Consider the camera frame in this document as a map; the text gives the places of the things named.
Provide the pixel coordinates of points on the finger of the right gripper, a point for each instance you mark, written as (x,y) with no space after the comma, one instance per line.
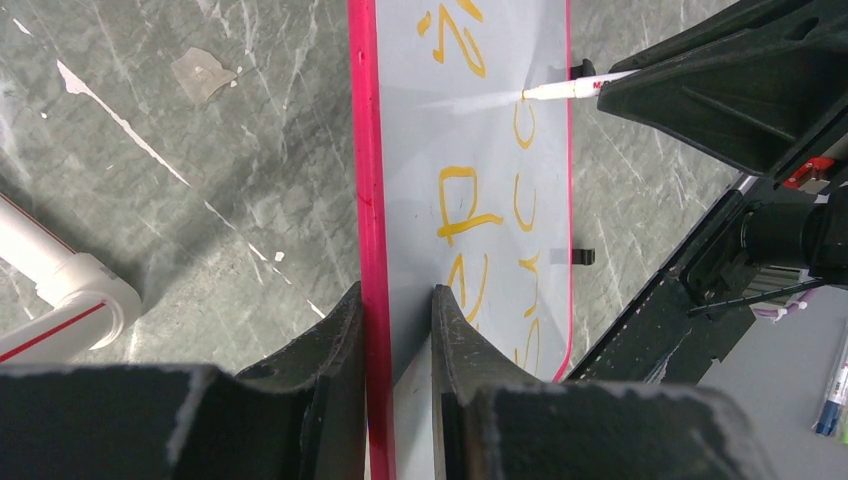
(761,86)

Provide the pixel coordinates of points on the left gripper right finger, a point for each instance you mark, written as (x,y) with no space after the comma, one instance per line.
(493,420)

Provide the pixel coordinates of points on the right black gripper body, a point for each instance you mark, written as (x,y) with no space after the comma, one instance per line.
(820,168)

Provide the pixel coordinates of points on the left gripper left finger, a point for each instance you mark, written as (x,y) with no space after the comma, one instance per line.
(298,414)

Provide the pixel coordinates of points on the white marker pen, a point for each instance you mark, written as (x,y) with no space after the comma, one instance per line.
(584,87)

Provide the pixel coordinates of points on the pink framed whiteboard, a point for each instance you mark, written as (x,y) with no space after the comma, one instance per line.
(461,181)

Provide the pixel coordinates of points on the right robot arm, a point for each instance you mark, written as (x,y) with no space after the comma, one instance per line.
(810,237)

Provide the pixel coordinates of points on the marker pack in plastic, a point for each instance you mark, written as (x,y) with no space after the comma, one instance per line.
(832,419)

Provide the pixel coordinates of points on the white pvc pipe frame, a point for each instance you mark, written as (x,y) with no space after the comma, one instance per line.
(91,305)

